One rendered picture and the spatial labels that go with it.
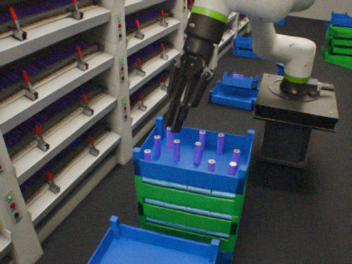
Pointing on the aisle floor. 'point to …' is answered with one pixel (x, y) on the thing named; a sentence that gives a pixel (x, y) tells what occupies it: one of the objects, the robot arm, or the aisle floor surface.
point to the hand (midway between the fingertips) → (175, 117)
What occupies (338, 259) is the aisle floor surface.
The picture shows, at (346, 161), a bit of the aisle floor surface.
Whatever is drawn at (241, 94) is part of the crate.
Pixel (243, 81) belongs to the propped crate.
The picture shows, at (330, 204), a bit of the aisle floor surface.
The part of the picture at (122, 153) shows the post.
